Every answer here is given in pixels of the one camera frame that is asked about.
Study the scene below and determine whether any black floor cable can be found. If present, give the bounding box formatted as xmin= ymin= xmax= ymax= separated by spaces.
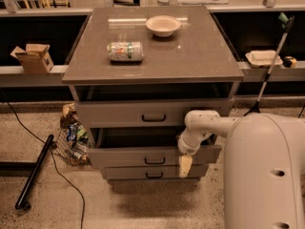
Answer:
xmin=0 ymin=89 xmax=87 ymax=229

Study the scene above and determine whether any grey drawer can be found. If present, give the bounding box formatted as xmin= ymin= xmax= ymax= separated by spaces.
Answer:
xmin=75 ymin=99 xmax=234 ymax=129
xmin=99 ymin=164 xmax=210 ymax=180
xmin=87 ymin=127 xmax=223 ymax=169

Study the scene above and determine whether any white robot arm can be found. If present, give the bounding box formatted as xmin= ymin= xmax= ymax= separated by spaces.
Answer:
xmin=178 ymin=111 xmax=305 ymax=229

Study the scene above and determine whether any yellow black tape measure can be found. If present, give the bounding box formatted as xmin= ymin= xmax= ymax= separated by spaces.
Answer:
xmin=283 ymin=56 xmax=296 ymax=68

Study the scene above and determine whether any green white soda can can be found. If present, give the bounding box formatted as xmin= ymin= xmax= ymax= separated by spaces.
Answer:
xmin=107 ymin=42 xmax=144 ymax=62

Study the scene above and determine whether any small cardboard box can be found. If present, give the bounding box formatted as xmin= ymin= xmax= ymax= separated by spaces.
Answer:
xmin=10 ymin=44 xmax=53 ymax=74

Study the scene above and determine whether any black metal table leg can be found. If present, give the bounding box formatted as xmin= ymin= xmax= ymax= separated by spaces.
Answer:
xmin=14 ymin=135 xmax=54 ymax=211

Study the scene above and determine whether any grey top drawer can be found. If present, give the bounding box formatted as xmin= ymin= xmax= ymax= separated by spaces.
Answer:
xmin=75 ymin=99 xmax=234 ymax=129

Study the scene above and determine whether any grey bottom drawer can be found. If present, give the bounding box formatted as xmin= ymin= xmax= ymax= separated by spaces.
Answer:
xmin=99 ymin=164 xmax=210 ymax=180

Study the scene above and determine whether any wire basket of trash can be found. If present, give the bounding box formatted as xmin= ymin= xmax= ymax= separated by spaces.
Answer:
xmin=53 ymin=103 xmax=92 ymax=166

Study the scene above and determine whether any white foam takeout container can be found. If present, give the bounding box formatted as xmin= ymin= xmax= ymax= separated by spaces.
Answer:
xmin=245 ymin=50 xmax=275 ymax=68

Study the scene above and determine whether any grey drawer cabinet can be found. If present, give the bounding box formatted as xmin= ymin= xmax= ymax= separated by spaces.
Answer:
xmin=62 ymin=6 xmax=245 ymax=185

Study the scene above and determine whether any white paper bowl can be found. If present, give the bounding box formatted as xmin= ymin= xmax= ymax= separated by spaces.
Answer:
xmin=146 ymin=15 xmax=181 ymax=37

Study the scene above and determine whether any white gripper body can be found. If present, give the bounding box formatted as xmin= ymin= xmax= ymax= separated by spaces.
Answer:
xmin=177 ymin=129 xmax=207 ymax=156

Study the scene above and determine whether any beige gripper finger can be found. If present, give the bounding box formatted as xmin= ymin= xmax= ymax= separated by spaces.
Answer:
xmin=179 ymin=155 xmax=193 ymax=178

